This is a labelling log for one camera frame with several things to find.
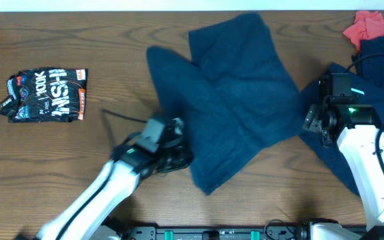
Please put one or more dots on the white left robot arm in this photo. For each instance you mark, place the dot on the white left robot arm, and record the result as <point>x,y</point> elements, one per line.
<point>117,181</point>

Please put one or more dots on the teal blue shorts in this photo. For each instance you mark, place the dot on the teal blue shorts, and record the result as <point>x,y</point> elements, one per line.
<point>234,96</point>

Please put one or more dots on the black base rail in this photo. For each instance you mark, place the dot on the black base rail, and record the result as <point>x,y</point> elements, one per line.
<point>318,231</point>

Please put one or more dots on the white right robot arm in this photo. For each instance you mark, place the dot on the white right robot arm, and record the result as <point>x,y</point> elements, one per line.
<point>356,130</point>

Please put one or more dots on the dark navy garment pile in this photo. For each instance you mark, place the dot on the dark navy garment pile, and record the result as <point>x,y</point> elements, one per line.
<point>369,78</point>

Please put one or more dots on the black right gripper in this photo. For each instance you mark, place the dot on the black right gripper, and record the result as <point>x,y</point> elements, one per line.
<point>311,120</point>

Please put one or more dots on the black printed folded shirt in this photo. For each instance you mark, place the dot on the black printed folded shirt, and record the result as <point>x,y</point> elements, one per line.
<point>45,94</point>

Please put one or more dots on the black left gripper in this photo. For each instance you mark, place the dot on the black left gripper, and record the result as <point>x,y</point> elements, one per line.
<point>182,162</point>

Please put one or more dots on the red crumpled cloth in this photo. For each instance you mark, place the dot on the red crumpled cloth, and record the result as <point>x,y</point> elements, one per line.
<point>366,26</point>

